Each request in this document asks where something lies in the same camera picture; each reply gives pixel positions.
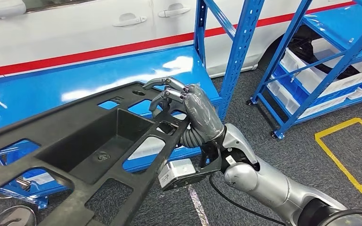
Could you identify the chrome stand with round base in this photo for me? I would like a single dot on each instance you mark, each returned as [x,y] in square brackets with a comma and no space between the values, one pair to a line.
[23,184]
[15,216]

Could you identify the white car with red stripe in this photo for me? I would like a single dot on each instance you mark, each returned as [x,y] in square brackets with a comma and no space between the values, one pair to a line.
[74,31]

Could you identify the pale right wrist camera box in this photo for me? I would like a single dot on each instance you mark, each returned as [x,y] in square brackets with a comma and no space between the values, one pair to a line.
[178,173]

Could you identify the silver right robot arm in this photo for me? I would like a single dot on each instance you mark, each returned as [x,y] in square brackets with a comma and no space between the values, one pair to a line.
[271,187]

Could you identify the black plastic panel part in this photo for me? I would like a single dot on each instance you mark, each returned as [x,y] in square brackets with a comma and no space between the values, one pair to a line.
[59,124]

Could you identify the large white plastic bin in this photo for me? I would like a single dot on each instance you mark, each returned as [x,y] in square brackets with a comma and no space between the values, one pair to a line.
[306,81]

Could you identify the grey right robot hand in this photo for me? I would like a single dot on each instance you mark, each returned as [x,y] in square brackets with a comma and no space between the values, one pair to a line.
[203,112]

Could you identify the black car trim part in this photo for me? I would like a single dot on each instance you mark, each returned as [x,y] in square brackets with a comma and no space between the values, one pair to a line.
[302,46]

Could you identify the translucent plastic bin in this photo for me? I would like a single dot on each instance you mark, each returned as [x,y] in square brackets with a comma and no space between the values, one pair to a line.
[146,149]

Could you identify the silver floor tape strip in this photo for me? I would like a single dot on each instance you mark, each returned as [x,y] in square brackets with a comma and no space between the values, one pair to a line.
[198,206]

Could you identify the blue steel shelf rack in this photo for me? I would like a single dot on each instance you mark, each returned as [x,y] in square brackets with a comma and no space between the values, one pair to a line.
[327,25]
[28,93]

